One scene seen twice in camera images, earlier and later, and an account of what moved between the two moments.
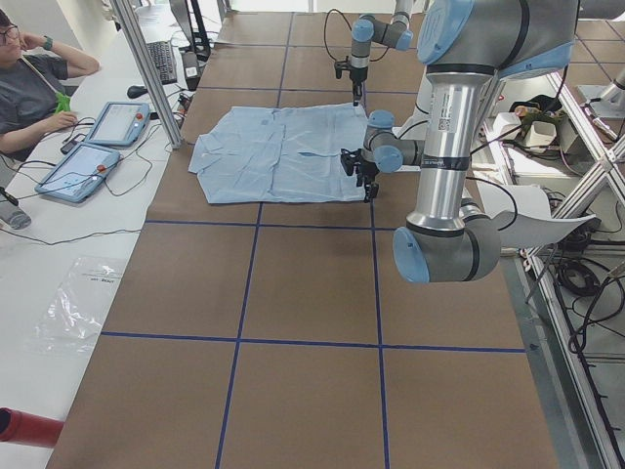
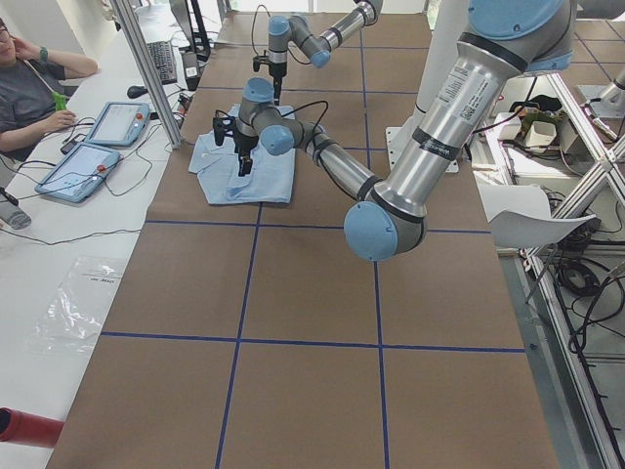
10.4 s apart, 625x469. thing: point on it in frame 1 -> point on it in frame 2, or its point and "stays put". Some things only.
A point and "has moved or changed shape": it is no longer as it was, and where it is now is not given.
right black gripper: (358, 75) -> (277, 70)
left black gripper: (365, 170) -> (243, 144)
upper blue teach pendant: (120, 123) stays put
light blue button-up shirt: (281, 154) has moved or changed shape
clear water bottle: (11, 213) stays put
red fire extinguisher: (24, 428) stays put
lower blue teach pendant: (82, 172) stays put
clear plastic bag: (74, 319) stays put
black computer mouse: (134, 91) stays put
